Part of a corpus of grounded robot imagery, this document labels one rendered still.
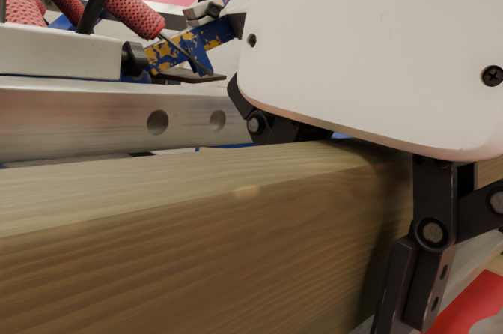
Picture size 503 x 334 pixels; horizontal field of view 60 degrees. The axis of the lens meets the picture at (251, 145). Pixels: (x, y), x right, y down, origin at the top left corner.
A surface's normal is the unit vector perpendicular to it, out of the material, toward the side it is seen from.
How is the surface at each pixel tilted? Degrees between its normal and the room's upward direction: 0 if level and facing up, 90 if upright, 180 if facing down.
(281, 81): 90
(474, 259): 0
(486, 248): 0
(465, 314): 0
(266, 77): 90
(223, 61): 90
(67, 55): 90
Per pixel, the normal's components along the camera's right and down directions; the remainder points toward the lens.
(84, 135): 0.73, 0.25
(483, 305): 0.15, -0.96
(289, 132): -0.67, 0.06
